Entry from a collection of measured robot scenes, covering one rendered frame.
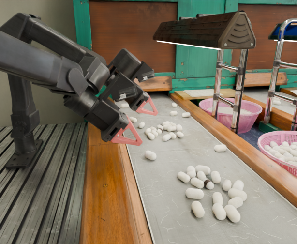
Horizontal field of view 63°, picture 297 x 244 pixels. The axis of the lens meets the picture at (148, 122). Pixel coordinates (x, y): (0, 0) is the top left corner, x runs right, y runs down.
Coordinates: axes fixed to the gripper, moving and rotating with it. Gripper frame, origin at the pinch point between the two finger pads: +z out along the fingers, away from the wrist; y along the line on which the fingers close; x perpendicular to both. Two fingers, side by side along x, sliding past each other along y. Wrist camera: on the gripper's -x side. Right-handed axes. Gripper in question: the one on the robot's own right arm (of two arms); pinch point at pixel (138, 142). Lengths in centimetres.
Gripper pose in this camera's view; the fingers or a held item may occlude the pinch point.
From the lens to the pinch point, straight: 60.8
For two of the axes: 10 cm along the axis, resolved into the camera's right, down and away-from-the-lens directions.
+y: -2.1, -3.3, 9.2
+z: 7.4, 5.6, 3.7
